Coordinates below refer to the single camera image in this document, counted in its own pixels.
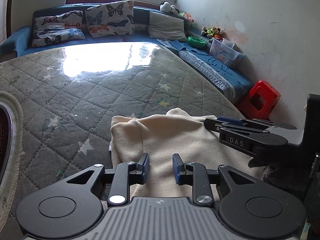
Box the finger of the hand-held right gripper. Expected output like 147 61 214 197
204 118 269 156
217 116 275 131

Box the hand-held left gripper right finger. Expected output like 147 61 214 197
172 154 253 207

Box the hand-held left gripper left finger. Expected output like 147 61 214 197
66 153 150 207

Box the cream garment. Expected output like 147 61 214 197
109 107 265 202

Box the person's right hand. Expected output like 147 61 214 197
248 156 312 202

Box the red plastic stool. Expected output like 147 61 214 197
237 80 281 119

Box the clear plastic storage box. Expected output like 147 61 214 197
209 38 245 68

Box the green bowl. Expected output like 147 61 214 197
187 36 207 47

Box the pile of small plush toys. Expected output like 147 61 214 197
201 27 225 41

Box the grey quilted table cover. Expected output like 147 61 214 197
0 41 247 240

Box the pink green plush toy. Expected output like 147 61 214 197
178 12 195 23

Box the plain grey pillow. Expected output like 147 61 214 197
148 11 188 42

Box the panda plush toy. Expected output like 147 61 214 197
160 2 178 14

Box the blue sofa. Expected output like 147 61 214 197
0 4 254 99

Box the round black cooktop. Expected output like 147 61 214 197
0 102 14 188

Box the square butterfly print pillow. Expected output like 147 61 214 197
85 0 135 38

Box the wide butterfly print pillow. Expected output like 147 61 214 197
32 10 85 47

